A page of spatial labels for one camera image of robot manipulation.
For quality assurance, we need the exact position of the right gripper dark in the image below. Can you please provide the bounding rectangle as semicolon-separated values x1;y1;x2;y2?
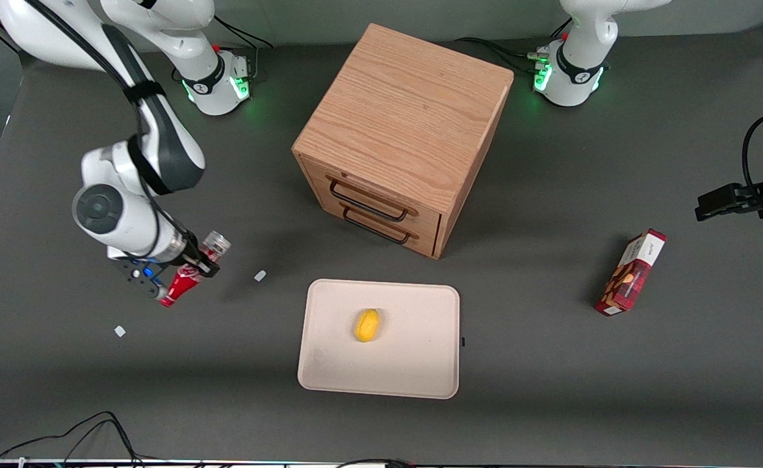
110;239;221;302

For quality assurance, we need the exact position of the red soda can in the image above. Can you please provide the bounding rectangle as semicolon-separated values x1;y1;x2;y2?
159;231;232;309

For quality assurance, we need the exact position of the beige plastic tray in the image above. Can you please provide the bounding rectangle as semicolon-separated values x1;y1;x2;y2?
297;279;461;399

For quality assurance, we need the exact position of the red tartan shortbread box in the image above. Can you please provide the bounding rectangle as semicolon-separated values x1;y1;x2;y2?
594;229;667;317

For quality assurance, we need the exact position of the wooden drawer front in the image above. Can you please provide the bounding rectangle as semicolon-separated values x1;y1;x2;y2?
301;158;444;229
309;188;441;256

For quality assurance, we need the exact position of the yellow lemon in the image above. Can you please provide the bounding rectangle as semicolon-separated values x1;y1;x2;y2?
354;309;381;343

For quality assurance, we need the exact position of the wooden two-drawer cabinet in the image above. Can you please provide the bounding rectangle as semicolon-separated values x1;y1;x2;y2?
292;23;514;259

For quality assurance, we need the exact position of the black floor cable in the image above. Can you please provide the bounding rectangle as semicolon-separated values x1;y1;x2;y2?
0;411;145;467

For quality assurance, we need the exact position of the black cable along right arm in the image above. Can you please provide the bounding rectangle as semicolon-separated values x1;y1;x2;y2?
27;0;164;261

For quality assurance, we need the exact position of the black metal drawer handle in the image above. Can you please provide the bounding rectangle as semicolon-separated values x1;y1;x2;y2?
342;207;413;246
329;179;410;223

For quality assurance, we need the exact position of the black right arm base cable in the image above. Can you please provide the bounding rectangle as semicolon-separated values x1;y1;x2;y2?
214;16;274;50

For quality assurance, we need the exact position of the black arm base cable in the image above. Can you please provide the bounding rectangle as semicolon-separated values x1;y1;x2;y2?
214;16;274;50
454;36;549;74

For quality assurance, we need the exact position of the black table edge cable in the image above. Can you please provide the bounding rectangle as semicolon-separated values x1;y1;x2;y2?
335;458;416;468

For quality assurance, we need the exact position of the black left arm base cable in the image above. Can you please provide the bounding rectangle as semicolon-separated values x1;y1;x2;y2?
454;36;549;74

